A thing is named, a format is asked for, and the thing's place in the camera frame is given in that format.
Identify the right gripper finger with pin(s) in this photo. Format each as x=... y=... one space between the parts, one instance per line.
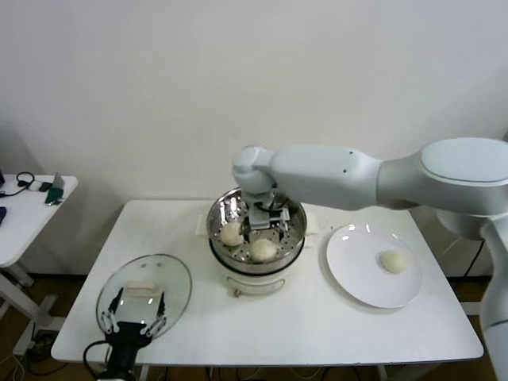
x=245 y=229
x=282 y=234

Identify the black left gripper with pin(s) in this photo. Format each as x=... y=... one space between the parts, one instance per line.
x=127 y=341

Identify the white steamed baozi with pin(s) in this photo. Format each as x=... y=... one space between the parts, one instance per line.
x=231 y=233
x=393 y=261
x=262 y=251

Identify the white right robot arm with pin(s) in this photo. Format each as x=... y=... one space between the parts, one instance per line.
x=317 y=174

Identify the stainless steel steamer basket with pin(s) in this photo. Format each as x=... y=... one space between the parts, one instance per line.
x=217 y=218

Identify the cream electric cooker base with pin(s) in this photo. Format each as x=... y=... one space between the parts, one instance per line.
x=254 y=283

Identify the white round plate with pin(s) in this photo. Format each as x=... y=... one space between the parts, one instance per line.
x=349 y=254

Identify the floor power strip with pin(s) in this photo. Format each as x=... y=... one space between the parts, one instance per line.
x=39 y=345

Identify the white side table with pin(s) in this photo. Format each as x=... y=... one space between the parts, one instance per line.
x=24 y=234

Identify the green small object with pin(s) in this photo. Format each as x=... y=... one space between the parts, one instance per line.
x=55 y=196

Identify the grey upright stand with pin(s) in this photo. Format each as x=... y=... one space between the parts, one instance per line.
x=58 y=181

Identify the small black phone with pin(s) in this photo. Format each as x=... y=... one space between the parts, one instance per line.
x=46 y=187

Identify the small white case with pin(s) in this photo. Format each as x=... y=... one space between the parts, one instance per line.
x=36 y=186

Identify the dark blue object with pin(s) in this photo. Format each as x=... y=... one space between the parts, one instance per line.
x=2 y=216

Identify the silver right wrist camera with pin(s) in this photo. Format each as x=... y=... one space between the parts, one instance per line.
x=262 y=220

